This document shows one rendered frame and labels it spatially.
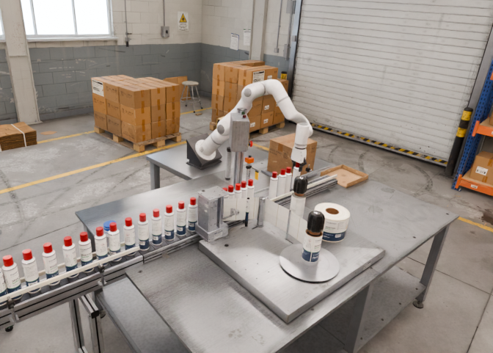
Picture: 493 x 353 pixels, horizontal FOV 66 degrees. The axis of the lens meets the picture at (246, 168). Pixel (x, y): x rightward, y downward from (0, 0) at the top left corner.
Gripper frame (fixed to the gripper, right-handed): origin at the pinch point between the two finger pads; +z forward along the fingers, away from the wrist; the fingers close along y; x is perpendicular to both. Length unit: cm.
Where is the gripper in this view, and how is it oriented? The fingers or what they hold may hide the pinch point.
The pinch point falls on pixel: (297, 167)
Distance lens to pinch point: 264.0
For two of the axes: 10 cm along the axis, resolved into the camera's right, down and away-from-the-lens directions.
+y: 6.6, 3.5, -6.7
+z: -0.7, 9.1, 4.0
